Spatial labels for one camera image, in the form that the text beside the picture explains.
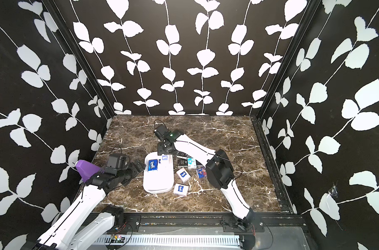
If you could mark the cartoon blue red tissue pack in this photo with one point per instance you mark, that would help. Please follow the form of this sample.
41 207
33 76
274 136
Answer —
201 172

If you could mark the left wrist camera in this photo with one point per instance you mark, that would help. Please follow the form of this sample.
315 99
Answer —
117 161

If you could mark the teal cartoon tissue pack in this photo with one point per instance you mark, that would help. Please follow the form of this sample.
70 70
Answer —
191 163

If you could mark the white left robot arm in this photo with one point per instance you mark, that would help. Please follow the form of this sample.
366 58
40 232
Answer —
67 233

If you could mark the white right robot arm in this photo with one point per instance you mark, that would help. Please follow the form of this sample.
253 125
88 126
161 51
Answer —
219 170

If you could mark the blue Tempo tissue pack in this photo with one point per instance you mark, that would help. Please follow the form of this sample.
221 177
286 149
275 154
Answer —
153 164

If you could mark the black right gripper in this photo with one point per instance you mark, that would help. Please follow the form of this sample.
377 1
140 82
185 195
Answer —
159 151

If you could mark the purple plastic scoop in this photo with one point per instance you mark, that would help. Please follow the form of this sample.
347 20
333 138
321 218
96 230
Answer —
86 169

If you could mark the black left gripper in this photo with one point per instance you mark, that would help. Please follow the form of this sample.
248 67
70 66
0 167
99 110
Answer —
135 170

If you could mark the white ribbed cable duct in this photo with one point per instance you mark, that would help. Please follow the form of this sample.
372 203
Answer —
169 240

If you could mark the white pink tissue pack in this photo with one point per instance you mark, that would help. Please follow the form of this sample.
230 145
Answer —
165 158

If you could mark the white storage box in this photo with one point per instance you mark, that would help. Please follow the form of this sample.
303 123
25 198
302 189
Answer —
162 180

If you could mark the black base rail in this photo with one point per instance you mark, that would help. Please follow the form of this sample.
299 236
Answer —
261 222

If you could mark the black tissue pack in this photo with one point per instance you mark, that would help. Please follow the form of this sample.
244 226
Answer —
182 163

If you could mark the white blue tissue pack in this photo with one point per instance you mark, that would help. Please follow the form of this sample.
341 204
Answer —
180 189

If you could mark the pink Tempo tissue pack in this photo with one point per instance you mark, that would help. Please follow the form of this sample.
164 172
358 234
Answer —
183 175

